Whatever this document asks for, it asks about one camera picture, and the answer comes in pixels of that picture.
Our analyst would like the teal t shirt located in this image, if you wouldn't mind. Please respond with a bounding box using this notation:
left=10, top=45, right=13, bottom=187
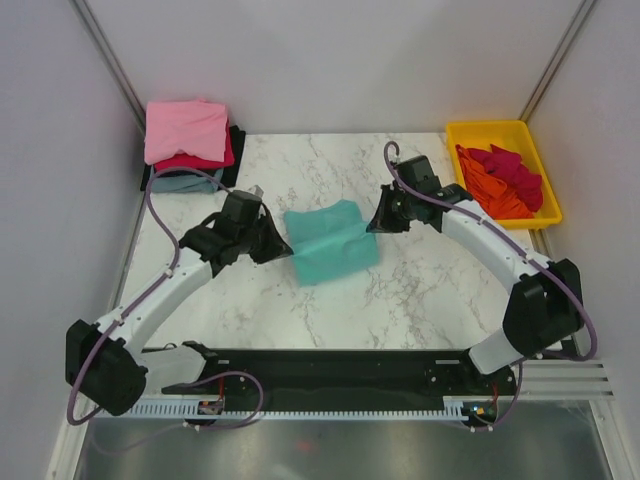
left=284, top=200, right=380, bottom=287

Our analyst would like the magenta t shirt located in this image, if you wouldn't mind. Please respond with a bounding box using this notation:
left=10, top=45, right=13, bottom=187
left=469, top=144, right=543, bottom=214

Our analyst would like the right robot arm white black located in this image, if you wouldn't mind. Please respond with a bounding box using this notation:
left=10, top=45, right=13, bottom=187
left=367, top=156, right=586, bottom=394

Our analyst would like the grey blue folded t shirt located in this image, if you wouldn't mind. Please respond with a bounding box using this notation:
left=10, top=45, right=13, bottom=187
left=150, top=174, right=218, bottom=194

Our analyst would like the aluminium frame profile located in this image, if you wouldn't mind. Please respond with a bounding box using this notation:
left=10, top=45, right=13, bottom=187
left=520, top=360, right=614, bottom=401

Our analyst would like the orange t shirt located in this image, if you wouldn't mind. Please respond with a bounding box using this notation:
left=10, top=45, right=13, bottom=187
left=455, top=144, right=534, bottom=220

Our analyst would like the crimson folded t shirt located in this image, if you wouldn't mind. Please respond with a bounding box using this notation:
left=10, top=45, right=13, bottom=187
left=153, top=125, right=236, bottom=171

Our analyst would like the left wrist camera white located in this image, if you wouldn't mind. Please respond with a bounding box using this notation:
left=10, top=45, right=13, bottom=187
left=249, top=185, right=264, bottom=198

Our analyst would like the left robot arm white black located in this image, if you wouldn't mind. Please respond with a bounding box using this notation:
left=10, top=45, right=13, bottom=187
left=65, top=190, right=293, bottom=425

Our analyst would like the pink folded t shirt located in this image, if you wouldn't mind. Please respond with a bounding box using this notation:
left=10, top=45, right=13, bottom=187
left=144, top=100, right=228, bottom=165

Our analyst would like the white slotted cable duct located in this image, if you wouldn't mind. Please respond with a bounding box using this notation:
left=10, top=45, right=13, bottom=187
left=122, top=397, right=489, bottom=422

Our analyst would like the yellow plastic bin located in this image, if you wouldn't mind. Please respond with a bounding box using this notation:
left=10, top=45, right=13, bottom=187
left=446, top=120, right=562, bottom=230

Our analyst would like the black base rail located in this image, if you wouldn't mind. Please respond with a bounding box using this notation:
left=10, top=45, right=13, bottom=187
left=161, top=347, right=516, bottom=414

